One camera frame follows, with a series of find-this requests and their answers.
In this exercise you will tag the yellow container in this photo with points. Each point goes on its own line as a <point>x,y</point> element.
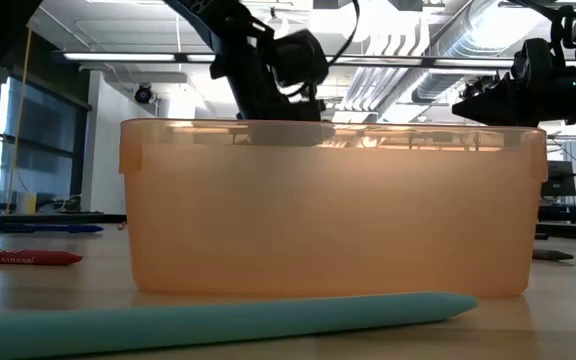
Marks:
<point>26,204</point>

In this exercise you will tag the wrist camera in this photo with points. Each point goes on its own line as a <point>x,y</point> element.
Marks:
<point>298,57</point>
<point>533,60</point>

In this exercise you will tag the black ceiling camera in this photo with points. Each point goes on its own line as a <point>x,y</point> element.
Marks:
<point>143,94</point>

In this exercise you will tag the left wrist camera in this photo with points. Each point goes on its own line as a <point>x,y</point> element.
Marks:
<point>298,57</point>

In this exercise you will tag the silver ventilation duct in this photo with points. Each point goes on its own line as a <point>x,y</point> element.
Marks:
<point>443,75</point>

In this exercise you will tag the black office desk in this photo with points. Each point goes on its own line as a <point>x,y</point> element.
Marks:
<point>568,212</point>

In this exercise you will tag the grey crayon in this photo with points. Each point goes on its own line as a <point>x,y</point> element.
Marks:
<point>550,255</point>

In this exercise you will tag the blue pen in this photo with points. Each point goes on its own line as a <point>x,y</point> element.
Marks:
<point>58,228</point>

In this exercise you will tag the orange translucent plastic bin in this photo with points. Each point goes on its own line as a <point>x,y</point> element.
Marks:
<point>318,225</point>

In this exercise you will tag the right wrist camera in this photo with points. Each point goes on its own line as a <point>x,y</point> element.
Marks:
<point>533,60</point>

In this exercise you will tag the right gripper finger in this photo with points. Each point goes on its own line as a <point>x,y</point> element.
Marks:
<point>488,107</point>

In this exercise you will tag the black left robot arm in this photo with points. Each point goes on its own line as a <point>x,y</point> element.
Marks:
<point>203,20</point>

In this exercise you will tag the black computer monitor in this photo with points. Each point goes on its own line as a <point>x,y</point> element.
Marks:
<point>558,179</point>

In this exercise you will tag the long ceiling light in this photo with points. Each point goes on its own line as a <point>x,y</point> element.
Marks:
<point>468,63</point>
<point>118,57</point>

